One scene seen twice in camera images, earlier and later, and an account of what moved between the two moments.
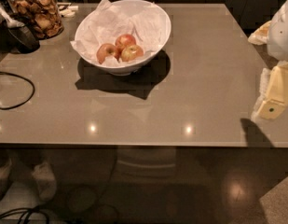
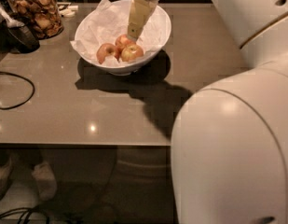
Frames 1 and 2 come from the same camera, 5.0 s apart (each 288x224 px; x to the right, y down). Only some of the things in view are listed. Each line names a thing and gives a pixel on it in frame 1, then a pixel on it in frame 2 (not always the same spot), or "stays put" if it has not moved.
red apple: x=131 y=52 stays put
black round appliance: x=20 y=39 stays put
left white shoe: x=2 y=178 stays put
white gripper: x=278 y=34 → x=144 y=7
